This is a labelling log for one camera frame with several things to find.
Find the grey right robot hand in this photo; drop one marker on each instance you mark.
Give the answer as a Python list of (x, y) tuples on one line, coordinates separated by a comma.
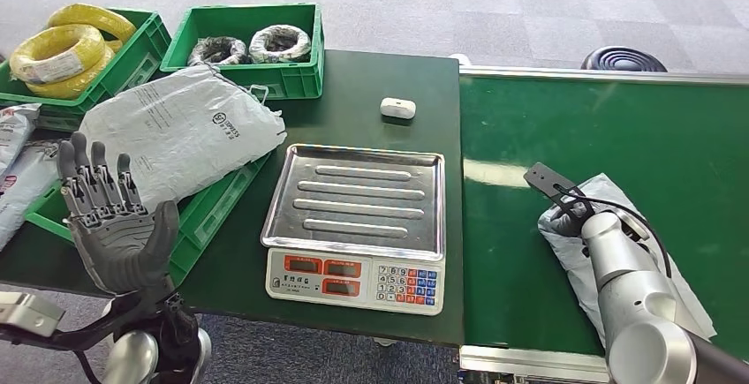
[(567, 217)]

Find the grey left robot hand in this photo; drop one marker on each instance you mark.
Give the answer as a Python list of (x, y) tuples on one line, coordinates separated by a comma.
[(117, 247)]

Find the grey plastic courier package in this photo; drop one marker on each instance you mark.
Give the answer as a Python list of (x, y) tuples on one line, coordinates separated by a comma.
[(564, 261)]

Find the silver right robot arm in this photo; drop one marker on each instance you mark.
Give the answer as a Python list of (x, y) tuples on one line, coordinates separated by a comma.
[(643, 311)]

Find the large white express package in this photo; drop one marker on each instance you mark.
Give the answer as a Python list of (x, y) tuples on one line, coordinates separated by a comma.
[(175, 130)]

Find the green crate holding packages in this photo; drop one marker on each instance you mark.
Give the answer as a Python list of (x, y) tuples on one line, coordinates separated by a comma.
[(205, 217)]

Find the white printed courier bag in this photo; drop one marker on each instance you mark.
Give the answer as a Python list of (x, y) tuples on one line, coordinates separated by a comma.
[(23, 188), (14, 130)]

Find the green conveyor belt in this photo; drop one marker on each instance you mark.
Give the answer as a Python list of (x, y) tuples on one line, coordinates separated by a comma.
[(643, 136)]

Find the green crate with yellow coils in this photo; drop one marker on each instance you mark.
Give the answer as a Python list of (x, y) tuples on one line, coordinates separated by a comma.
[(140, 48)]

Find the small white plastic case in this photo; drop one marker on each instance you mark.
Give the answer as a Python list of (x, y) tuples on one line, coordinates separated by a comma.
[(398, 108)]

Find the electronic scale with steel tray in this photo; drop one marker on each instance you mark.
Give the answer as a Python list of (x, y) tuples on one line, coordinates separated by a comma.
[(351, 194)]

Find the green crate with wrapped coils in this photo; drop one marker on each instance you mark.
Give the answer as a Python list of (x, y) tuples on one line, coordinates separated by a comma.
[(292, 80)]

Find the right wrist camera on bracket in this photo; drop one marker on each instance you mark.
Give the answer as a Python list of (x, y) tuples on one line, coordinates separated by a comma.
[(544, 178)]

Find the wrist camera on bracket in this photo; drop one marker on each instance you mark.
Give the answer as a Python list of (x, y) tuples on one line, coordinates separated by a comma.
[(544, 178), (26, 311)]

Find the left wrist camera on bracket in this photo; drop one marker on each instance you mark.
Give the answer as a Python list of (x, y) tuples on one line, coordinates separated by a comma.
[(26, 311)]

